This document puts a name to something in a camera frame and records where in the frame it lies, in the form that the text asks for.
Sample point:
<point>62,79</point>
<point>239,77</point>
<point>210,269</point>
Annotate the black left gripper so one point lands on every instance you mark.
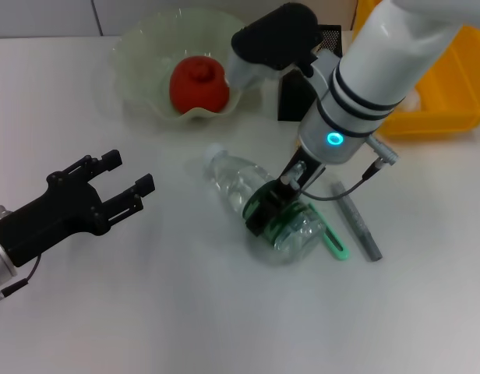
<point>49,222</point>

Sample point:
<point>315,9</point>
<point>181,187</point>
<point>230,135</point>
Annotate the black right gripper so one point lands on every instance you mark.
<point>286,192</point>

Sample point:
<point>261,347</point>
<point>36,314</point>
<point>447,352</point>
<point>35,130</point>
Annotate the clear green-label water bottle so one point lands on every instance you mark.
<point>232,179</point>

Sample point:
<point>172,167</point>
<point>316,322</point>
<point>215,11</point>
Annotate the mint green utility knife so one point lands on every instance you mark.
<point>337,249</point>

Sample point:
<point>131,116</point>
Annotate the white paper ball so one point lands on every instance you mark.
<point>413,101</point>

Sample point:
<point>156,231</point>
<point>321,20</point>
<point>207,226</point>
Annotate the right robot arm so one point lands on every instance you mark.
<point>380,70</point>

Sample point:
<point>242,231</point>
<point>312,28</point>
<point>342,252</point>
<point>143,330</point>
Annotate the grey marker pen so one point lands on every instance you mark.
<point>361,230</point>

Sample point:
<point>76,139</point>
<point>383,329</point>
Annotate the black mesh pen holder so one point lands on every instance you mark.
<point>294,97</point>

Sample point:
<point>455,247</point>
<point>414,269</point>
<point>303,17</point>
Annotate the pale green wavy glass bowl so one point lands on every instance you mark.
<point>146,78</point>

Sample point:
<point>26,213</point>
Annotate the yellow plastic bin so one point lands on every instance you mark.
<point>450,97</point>

